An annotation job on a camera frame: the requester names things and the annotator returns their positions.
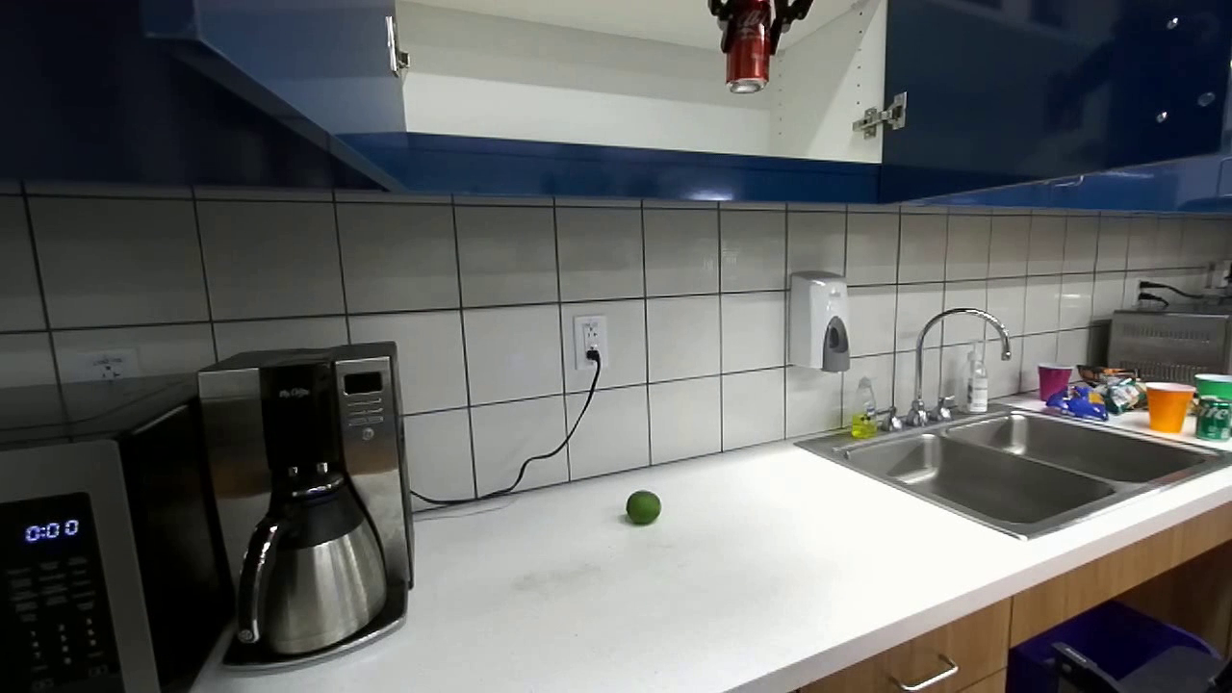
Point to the yellow dish soap bottle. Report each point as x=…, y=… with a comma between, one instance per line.
x=864, y=418

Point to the green cup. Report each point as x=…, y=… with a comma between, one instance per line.
x=1215, y=407

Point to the steel coffee carafe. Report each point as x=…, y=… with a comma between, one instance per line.
x=313, y=573

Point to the black coffee maker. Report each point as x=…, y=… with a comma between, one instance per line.
x=306, y=459

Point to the red soda can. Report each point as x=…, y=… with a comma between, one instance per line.
x=744, y=46

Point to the blue trash bin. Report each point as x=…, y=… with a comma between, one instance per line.
x=1109, y=647

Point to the green lime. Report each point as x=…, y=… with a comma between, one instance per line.
x=640, y=508

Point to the orange cup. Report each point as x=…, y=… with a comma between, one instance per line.
x=1168, y=407

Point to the white soap dispenser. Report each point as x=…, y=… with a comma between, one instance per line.
x=816, y=324

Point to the chrome faucet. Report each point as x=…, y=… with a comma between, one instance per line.
x=945, y=369

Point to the stainless steel sink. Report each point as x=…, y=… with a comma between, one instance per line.
x=1023, y=475

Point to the white wall outlet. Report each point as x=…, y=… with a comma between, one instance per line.
x=589, y=341

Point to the purple cup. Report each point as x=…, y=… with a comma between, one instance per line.
x=1051, y=380

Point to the blue cupboard door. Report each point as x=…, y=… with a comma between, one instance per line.
x=1017, y=90
x=325, y=69

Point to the clear soap bottle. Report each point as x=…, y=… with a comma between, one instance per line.
x=975, y=388

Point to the black microwave oven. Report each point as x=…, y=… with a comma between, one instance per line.
x=109, y=551

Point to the wooden drawer front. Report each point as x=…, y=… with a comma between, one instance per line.
x=964, y=656

